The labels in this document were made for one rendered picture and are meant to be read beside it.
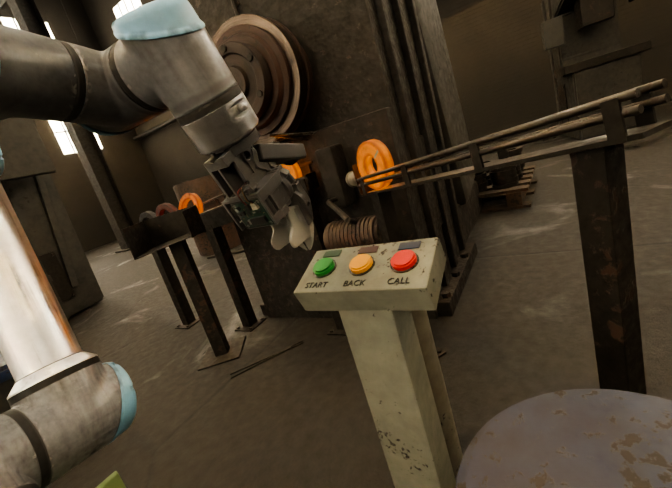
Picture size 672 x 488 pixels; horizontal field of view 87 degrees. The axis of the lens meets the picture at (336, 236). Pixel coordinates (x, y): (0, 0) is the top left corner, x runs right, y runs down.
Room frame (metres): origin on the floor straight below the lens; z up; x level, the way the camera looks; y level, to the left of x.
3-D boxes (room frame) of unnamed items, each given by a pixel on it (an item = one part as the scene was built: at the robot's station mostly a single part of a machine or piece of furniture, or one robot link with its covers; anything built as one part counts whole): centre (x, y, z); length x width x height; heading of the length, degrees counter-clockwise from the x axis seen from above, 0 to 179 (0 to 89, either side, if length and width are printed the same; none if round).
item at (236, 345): (1.61, 0.72, 0.36); 0.26 x 0.20 x 0.72; 91
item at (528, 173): (3.07, -1.12, 0.22); 1.20 x 0.81 x 0.44; 54
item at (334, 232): (1.25, -0.07, 0.27); 0.22 x 0.13 x 0.53; 56
